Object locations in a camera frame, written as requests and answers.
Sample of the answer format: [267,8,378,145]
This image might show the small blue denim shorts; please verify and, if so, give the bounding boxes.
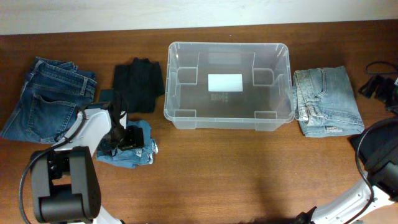
[96,120,159,169]

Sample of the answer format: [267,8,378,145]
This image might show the black garment with red trim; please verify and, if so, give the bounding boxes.
[349,119,397,162]

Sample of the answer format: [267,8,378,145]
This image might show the light blue jeans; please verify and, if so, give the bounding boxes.
[293,66,364,138]

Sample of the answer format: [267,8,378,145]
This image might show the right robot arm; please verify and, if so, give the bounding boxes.
[294,67,397,223]

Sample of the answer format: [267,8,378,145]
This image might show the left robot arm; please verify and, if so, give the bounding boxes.
[24,100,144,223]

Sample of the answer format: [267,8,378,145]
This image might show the white label in container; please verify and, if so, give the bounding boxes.
[208,74,243,92]

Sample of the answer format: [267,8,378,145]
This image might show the clear plastic storage container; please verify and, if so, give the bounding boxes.
[164,42,294,131]

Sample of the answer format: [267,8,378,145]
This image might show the black folded garment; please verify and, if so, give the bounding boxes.
[113,57,165,113]

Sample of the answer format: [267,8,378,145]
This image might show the dark blue folded jeans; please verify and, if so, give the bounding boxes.
[1,57,96,144]

